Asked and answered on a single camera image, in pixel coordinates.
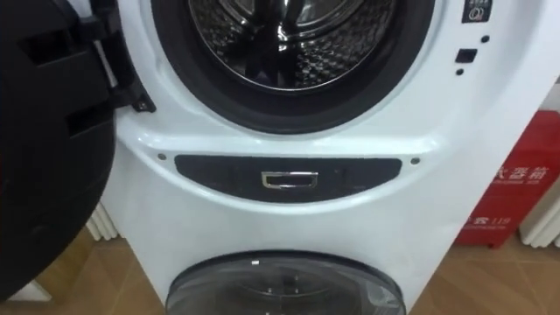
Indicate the white stacked washing machine tower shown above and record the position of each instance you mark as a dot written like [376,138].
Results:
[280,227]

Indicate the white radiator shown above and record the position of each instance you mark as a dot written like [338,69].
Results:
[101,224]
[542,223]

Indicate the black open washing machine door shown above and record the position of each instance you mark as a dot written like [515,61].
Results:
[48,153]

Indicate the red fire extinguisher box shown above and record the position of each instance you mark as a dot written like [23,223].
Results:
[516,184]

